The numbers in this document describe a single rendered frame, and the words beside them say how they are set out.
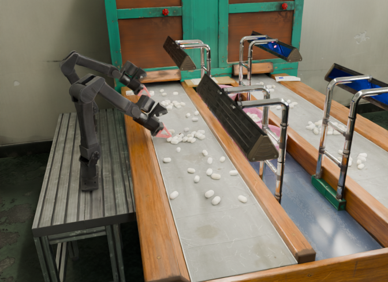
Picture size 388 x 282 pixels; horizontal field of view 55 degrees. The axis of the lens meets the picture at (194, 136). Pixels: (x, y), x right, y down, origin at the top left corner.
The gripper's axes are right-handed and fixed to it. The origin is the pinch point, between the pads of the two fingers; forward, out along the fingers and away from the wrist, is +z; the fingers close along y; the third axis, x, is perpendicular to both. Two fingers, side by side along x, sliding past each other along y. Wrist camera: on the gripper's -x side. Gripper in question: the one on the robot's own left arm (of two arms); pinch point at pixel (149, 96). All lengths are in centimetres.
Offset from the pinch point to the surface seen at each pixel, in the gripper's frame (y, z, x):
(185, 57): -35.2, -6.5, -32.3
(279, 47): -20, 37, -67
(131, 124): -30.2, -6.4, 12.1
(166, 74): 38.0, 10.5, -12.3
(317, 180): -97, 49, -28
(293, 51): -36, 36, -68
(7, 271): -36, -14, 119
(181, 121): -27.2, 15.6, -3.4
